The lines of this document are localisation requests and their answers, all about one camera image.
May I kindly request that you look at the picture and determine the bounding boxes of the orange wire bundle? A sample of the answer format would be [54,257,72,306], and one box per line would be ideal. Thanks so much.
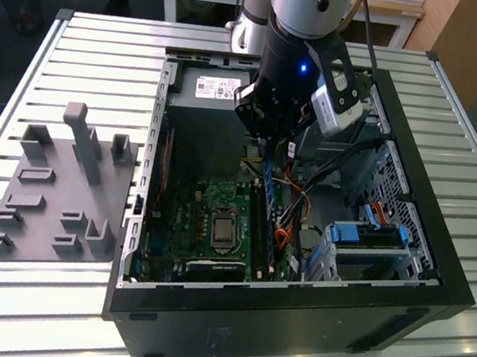
[271,228,295,252]

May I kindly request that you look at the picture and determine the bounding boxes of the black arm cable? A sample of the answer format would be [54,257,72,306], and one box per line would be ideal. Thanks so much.
[348,0,387,81]

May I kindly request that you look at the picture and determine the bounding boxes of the black graphics card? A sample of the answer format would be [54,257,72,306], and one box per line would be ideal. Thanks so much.
[181,254,249,289]

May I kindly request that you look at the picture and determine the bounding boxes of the silver CPU in socket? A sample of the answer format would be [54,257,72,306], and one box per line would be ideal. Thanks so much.
[206,207,244,256]

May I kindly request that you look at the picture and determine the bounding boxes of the grey power supply unit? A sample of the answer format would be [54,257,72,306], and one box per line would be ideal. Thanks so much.
[158,63,259,182]

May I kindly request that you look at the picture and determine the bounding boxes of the black camera bracket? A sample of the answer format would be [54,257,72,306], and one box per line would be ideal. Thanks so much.
[296,36,366,116]

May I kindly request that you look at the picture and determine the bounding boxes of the grey metal drive cage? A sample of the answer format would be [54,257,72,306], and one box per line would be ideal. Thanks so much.
[291,71,398,180]

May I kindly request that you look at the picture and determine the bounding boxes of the green motherboard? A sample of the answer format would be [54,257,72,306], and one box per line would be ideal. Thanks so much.
[137,167,303,299]

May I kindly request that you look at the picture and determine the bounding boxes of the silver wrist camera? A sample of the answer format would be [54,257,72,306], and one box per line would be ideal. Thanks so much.
[306,80,367,141]

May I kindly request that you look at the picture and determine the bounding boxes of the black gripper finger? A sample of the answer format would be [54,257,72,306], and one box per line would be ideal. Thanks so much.
[271,99,319,162]
[226,80,282,157]

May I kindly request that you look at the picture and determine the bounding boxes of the hard disk in blue carrier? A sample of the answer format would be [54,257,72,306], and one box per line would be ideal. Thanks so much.
[316,217,411,291]

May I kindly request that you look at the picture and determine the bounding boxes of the grey plastic parts rack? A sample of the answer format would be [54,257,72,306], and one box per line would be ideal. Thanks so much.
[0,92,146,279]

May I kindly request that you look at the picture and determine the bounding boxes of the black open PC case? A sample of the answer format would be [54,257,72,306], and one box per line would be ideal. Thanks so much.
[95,38,477,357]

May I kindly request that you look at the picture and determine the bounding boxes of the red flat data wire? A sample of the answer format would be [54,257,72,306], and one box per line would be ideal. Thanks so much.
[363,200,398,229]

